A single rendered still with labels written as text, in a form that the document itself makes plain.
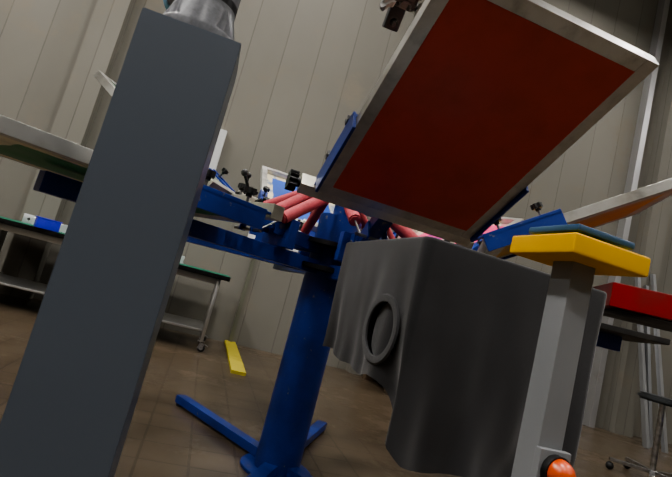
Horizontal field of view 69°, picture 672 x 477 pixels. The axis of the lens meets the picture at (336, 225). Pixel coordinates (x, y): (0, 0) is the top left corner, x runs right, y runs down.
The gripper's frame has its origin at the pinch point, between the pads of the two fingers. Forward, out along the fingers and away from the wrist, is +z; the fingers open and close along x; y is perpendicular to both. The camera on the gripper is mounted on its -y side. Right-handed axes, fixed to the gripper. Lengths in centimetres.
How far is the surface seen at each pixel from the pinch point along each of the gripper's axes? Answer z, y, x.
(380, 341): 78, -26, 6
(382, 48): -436, -249, 121
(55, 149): 41, -42, -71
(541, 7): 14.5, 22.6, 21.3
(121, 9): -368, -286, -170
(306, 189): 11, -61, -4
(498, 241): 9, -58, 71
